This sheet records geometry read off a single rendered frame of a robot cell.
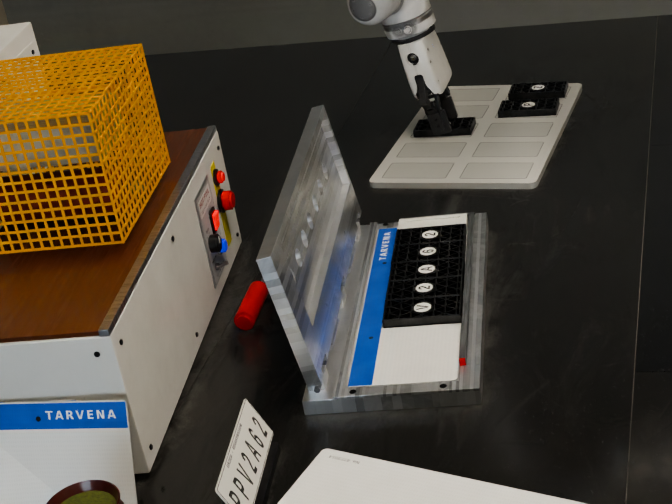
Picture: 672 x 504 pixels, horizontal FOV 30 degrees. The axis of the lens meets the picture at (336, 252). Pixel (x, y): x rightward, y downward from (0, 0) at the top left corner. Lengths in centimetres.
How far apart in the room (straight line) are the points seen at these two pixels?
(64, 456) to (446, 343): 47
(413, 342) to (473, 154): 57
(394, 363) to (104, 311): 36
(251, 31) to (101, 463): 279
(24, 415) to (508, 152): 95
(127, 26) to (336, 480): 312
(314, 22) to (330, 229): 234
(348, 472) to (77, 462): 33
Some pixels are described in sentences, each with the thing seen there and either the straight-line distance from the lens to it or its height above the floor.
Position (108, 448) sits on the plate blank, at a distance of 138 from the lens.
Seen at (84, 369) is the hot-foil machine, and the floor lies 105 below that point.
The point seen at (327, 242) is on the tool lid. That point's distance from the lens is 164.
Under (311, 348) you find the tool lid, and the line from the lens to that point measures 144.
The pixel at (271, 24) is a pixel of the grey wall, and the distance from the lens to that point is 402.
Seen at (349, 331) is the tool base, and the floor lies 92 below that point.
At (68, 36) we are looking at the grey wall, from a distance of 430.
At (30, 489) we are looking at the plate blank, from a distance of 143.
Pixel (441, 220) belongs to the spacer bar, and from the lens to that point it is 179.
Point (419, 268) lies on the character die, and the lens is 167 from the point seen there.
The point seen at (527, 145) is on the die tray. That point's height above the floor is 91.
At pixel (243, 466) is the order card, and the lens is 135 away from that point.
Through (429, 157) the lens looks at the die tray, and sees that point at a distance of 204.
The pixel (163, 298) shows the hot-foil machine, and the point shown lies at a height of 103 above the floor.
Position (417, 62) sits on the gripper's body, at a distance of 206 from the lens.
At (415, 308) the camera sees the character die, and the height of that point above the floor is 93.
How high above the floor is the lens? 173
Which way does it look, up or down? 27 degrees down
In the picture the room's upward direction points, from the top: 10 degrees counter-clockwise
